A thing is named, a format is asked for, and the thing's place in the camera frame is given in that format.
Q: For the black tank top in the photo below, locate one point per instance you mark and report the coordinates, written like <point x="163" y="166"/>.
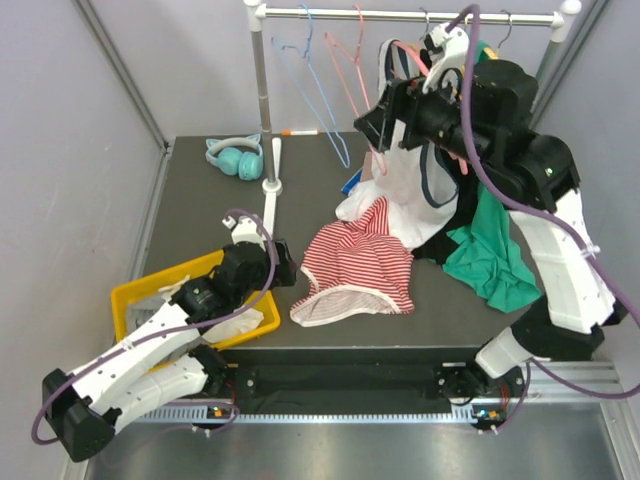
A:
<point x="441" y="245"/>

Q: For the pink wire hanger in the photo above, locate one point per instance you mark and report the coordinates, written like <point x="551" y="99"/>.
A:
<point x="347" y="65"/>

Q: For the teal cat-ear headphones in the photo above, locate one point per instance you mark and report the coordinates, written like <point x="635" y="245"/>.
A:
<point x="237" y="156"/>

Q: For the orange white marker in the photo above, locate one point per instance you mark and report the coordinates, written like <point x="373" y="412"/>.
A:
<point x="299" y="132"/>

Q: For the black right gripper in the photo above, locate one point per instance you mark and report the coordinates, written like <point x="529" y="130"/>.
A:
<point x="402" y="101"/>

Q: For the white metal clothes rack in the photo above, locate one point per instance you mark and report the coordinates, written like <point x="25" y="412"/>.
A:
<point x="560" y="23"/>

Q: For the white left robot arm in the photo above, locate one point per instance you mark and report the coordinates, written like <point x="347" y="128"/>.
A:
<point x="169" y="356"/>

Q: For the cream white cloth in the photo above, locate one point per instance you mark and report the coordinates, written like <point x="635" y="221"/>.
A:
<point x="238" y="325"/>

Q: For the white navy-trimmed tank top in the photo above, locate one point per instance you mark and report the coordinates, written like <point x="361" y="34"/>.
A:
<point x="421" y="193"/>

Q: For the green tank top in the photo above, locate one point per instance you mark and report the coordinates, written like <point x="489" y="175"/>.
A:
<point x="481" y="253"/>

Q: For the yellow plastic bin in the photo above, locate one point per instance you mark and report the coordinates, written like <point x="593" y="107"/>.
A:
<point x="135" y="302"/>

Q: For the pink plastic hanger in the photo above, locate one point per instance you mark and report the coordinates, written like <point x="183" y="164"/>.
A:
<point x="424" y="71"/>

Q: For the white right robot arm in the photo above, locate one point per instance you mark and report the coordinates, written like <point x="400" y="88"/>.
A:
<point x="480" y="112"/>

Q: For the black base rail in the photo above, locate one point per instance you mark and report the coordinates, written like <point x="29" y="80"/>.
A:
<point x="326" y="379"/>

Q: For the red white striped tank top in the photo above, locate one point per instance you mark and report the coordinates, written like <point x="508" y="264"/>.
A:
<point x="355" y="267"/>

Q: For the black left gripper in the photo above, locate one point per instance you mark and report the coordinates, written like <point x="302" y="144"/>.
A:
<point x="287" y="268"/>

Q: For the blue box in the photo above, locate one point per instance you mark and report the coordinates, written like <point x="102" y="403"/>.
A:
<point x="352" y="182"/>

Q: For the blue wire hanger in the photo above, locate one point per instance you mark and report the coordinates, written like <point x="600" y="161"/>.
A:
<point x="326" y="119"/>

